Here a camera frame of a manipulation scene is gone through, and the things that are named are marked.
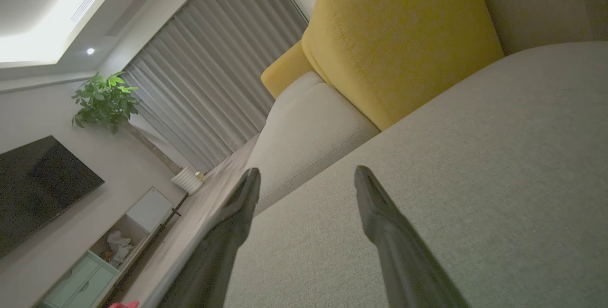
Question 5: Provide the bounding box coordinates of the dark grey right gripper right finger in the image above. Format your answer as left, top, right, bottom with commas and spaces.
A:
354, 165, 471, 308

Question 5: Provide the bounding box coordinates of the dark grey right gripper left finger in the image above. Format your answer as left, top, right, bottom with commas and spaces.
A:
157, 167, 261, 308

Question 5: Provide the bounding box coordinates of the white ribbed plant pot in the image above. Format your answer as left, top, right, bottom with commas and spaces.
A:
171, 166, 205, 195

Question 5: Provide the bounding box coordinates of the white plush toy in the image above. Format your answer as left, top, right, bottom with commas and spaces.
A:
105, 231, 134, 267

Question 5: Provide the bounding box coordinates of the mint white TV cabinet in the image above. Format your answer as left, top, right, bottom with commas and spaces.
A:
33, 187, 188, 308

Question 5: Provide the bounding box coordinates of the grey pleated curtain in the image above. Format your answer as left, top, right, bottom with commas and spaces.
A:
123, 0, 309, 173

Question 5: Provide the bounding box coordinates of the small grey sofa seat cushion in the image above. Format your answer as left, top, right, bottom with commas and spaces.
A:
275, 71, 326, 109

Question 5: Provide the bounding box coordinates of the yellow sofa armrest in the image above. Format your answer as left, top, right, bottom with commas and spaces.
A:
261, 41, 315, 99

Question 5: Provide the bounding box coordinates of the green leafy indoor tree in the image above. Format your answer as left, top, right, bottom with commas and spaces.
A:
71, 73, 183, 175

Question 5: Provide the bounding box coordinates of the black flat television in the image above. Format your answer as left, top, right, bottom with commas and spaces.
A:
0, 135, 105, 259

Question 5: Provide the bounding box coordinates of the yellow sofa backrest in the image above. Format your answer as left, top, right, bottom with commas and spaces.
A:
302, 0, 504, 131

